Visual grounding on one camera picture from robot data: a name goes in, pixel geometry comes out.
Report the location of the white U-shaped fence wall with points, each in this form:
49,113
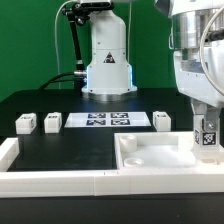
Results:
200,179

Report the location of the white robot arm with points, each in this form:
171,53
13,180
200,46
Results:
195,39

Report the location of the white square tabletop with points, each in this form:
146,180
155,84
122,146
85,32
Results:
162,150

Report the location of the white sheet with fiducial tags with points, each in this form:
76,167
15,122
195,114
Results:
107,119

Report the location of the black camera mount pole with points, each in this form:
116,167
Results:
69,12

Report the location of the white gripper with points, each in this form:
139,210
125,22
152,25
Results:
191,81

